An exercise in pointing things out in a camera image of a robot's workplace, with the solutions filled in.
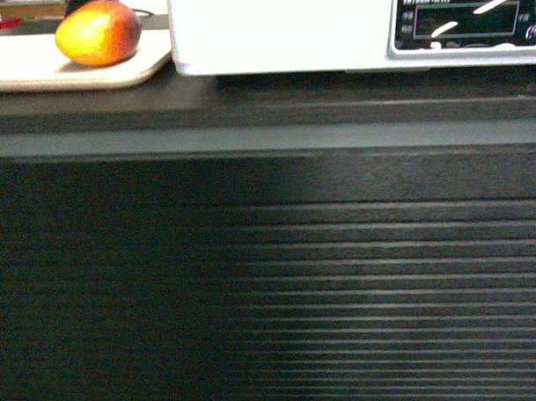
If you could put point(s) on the dark red yellow mango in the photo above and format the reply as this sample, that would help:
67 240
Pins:
100 33

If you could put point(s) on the black checkout counter cabinet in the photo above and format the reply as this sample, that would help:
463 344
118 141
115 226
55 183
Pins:
307 237

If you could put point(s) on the white checkout scale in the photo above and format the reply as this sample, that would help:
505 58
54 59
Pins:
242 37

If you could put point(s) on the beige plastic tray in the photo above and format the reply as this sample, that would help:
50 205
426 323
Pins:
32 62

